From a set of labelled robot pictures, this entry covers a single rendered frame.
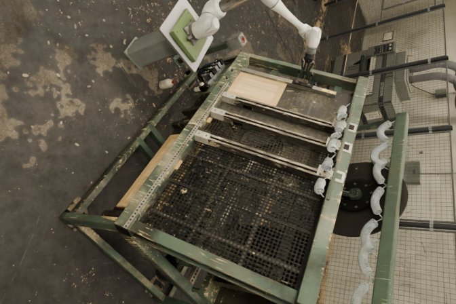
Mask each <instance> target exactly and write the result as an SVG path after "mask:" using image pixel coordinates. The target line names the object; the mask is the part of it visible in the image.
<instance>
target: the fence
mask: <svg viewBox="0 0 456 304"><path fill-rule="evenodd" d="M241 72H243V73H247V74H251V75H256V76H258V77H263V78H266V79H270V80H274V81H279V82H282V83H286V84H287V85H288V86H291V87H294V88H298V89H302V90H307V91H309V92H314V93H317V94H321V95H325V96H329V97H332V98H334V97H335V95H336V93H337V92H335V91H332V90H328V91H327V92H325V91H322V89H324V88H319V87H316V86H313V88H307V87H304V86H301V85H297V84H293V83H292V81H293V80H290V79H285V78H283V77H278V76H275V75H270V74H266V73H262V72H259V71H254V70H251V69H247V68H244V67H242V69H241ZM325 90H327V89H325ZM330 91H332V92H335V94H333V93H330Z"/></svg>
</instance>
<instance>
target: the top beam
mask: <svg viewBox="0 0 456 304"><path fill-rule="evenodd" d="M368 82H369V78H366V77H361V76H359V77H358V80H357V83H356V86H355V90H354V94H353V96H352V100H351V104H350V107H349V111H348V113H350V111H351V107H352V103H353V100H354V97H355V98H357V99H356V103H355V106H354V111H353V114H352V117H351V121H350V123H353V124H357V128H356V133H357V129H358V124H359V121H360V116H361V112H362V107H363V104H364V99H365V96H366V91H367V87H368ZM356 133H353V132H347V137H346V139H345V141H346V142H347V143H351V144H353V145H352V148H351V153H346V152H342V155H341V160H340V162H339V167H338V171H341V172H344V173H345V178H346V175H347V170H348V167H349V161H350V158H351V155H352V150H353V147H354V141H355V138H356ZM345 178H344V181H343V184H342V183H338V182H335V183H334V185H333V188H332V193H331V196H330V200H329V201H327V200H326V197H327V195H328V190H329V187H330V183H331V180H330V179H329V182H328V186H327V189H326V193H325V196H324V201H323V204H322V208H321V211H320V215H319V218H318V222H317V225H316V230H315V233H314V235H313V240H312V243H311V247H310V250H309V254H308V257H307V262H306V264H305V268H304V272H303V276H302V279H301V283H300V286H299V292H298V295H297V299H296V303H295V304H316V300H317V297H318V292H319V288H320V283H321V280H322V275H323V271H324V266H325V263H326V258H327V254H328V249H329V246H330V241H331V237H332V234H333V229H334V226H335V221H336V217H337V213H338V209H339V204H340V201H341V196H342V192H343V187H344V184H345Z"/></svg>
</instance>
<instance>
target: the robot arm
mask: <svg viewBox="0 0 456 304"><path fill-rule="evenodd" d="M247 1H249V0H222V1H221V0H209V1H208V2H207V3H206V4H205V6H204V8H203V10H202V13H201V16H200V17H199V18H198V19H197V21H195V22H194V21H193V19H190V21H189V23H188V24H187V25H186V27H183V30H184V32H186V34H187V41H188V40H190V41H191V43H192V45H193V46H195V44H196V42H197V41H198V40H199V39H203V38H206V37H209V36H211V35H213V34H215V33H216V32H217V31H218V29H219V26H220V24H219V20H220V19H221V18H222V17H223V16H225V14H226V12H227V11H229V10H231V9H233V8H235V7H237V6H239V5H241V4H243V3H245V2H247ZM261 1H262V2H263V3H264V4H265V5H266V6H267V7H269V8H270V9H272V10H273V11H275V12H277V13H279V14H280V15H281V16H283V17H284V18H285V19H287V20H288V21H289V22H290V23H292V24H293V25H295V26H296V27H297V29H298V30H299V34H300V36H302V38H304V40H306V42H307V46H306V49H305V51H306V53H305V57H304V58H302V59H301V69H302V70H303V77H302V78H303V79H304V78H305V76H306V74H307V72H309V71H310V70H311V68H312V66H313V65H314V64H315V62H314V61H313V58H314V54H315V53H316V50H317V46H318V44H319V42H320V38H321V29H320V28H318V27H313V28H312V27H310V26H309V25H308V24H303V23H301V22H300V21H299V20H298V19H297V18H296V17H295V16H294V15H293V14H292V13H291V12H290V11H289V10H288V9H287V8H286V7H285V5H284V4H283V3H282V2H281V0H261ZM304 60H305V65H304ZM310 63H311V66H310V68H309V65H310ZM306 67H307V68H306ZM305 69H306V70H305Z"/></svg>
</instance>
